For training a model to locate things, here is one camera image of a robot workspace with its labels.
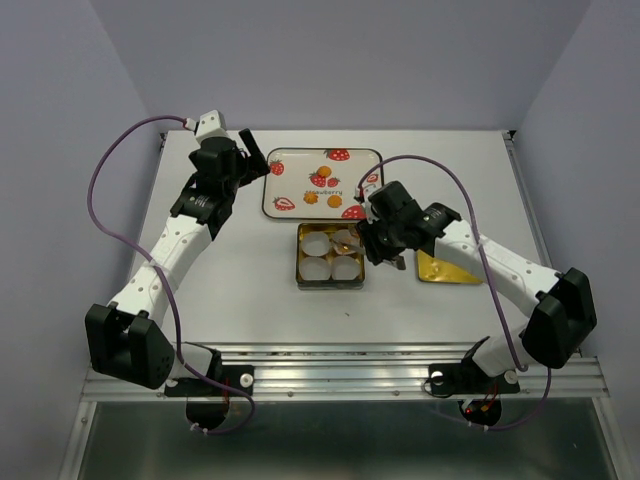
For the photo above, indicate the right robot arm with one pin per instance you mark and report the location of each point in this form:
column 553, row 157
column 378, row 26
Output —
column 558, row 306

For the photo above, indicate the gold tin lid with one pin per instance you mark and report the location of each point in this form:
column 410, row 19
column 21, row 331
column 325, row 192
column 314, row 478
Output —
column 432, row 270

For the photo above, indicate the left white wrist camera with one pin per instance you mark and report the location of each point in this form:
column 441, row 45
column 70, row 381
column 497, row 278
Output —
column 210, row 125

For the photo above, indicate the top-right white paper cup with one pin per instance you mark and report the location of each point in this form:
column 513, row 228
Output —
column 346, row 236

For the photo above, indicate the bottom-left white paper cup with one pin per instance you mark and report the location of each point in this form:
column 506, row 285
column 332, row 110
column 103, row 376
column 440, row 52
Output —
column 313, row 269

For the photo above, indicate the bottom-right white paper cup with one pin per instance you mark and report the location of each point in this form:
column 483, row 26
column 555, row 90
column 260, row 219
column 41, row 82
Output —
column 345, row 268

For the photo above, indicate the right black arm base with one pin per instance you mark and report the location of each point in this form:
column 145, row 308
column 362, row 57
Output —
column 481, row 404

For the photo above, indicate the aluminium rail frame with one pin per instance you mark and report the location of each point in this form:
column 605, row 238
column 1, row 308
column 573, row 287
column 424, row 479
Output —
column 338, row 379

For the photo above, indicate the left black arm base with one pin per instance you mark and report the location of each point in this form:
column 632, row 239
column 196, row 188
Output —
column 218, row 395

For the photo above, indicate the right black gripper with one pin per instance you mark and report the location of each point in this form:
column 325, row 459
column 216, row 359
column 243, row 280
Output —
column 376, row 251

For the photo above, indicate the strawberry print tray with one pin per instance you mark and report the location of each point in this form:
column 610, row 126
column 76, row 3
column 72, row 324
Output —
column 294, row 172

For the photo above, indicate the gold square tin box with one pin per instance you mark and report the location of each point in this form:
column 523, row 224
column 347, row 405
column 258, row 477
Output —
column 329, row 256

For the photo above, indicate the metal tongs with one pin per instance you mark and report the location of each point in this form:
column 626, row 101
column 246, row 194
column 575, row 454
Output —
column 398, row 262

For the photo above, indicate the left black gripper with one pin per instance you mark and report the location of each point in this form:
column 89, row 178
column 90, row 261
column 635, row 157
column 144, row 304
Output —
column 257, row 160

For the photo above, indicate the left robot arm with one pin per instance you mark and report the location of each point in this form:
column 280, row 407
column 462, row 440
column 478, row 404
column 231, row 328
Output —
column 125, row 337

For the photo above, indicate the top-left white paper cup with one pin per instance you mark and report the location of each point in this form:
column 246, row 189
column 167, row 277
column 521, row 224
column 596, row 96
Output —
column 315, row 244

